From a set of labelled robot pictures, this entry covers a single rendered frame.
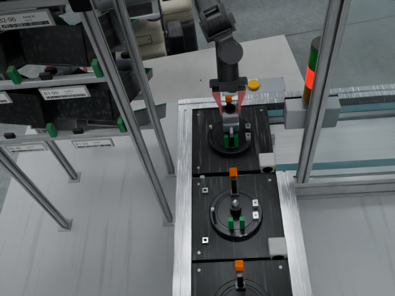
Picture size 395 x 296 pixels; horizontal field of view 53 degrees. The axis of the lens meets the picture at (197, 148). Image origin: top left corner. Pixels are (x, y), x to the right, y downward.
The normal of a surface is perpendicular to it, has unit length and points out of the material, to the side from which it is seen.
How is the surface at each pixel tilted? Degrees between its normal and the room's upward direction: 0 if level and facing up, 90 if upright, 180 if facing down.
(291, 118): 90
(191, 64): 0
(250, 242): 0
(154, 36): 98
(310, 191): 90
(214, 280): 0
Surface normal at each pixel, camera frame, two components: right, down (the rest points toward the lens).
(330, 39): 0.00, 0.82
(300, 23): -0.11, -0.57
